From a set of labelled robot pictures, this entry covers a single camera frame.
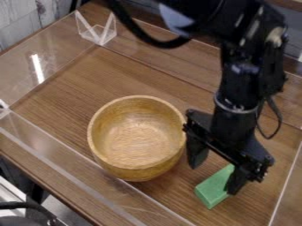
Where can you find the clear acrylic corner bracket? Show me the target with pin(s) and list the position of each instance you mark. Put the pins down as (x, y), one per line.
(97, 34)

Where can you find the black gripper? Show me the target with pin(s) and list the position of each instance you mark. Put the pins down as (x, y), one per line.
(227, 133)

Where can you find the brown wooden bowl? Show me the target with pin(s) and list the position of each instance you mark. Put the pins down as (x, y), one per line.
(135, 137)

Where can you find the green rectangular block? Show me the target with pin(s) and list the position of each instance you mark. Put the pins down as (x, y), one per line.
(211, 190)

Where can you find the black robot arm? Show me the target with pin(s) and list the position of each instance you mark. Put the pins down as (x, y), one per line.
(251, 31)

